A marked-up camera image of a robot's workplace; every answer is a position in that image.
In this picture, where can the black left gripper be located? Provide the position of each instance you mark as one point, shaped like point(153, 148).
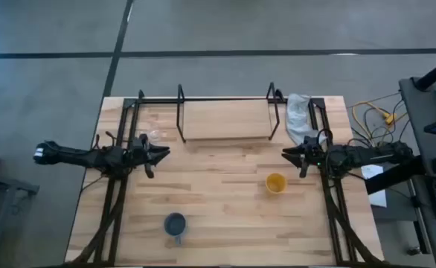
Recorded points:
point(140, 150)

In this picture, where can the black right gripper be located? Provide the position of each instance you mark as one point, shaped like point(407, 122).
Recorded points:
point(312, 152)

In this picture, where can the dark blue mug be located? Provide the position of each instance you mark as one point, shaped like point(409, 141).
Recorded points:
point(175, 225)

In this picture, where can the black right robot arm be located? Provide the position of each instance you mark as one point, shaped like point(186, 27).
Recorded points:
point(363, 154)

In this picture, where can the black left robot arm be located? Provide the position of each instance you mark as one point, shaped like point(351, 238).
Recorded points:
point(76, 156)

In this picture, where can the yellow plastic cup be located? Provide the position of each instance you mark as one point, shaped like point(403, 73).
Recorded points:
point(276, 183)

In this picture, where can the white crumpled cloth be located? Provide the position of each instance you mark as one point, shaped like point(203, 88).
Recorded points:
point(298, 115)

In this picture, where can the white paper sheet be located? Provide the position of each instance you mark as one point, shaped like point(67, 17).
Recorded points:
point(378, 199)

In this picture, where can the black desk support bar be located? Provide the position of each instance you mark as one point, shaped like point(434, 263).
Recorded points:
point(393, 178)

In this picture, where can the dark grey desk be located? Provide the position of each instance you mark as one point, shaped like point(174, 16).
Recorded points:
point(419, 111)

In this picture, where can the small caster wheel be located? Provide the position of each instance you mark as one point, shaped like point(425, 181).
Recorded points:
point(413, 250)

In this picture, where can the grey metal stand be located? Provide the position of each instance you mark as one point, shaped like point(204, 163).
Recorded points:
point(6, 182)

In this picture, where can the black diagonal pole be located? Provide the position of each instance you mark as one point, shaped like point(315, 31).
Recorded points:
point(435, 72)

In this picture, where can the black right wrist camera bracket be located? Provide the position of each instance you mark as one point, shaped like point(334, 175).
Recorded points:
point(303, 170)

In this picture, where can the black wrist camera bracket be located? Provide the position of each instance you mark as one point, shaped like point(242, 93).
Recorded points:
point(149, 171)
point(303, 170)

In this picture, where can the black left wrist camera bracket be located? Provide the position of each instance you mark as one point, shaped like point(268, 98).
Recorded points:
point(149, 171)

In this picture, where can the black aluminium table frame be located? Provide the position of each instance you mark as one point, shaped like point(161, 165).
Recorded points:
point(316, 101)

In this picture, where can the wooden shelf with black frame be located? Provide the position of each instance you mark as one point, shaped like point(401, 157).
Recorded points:
point(225, 119)

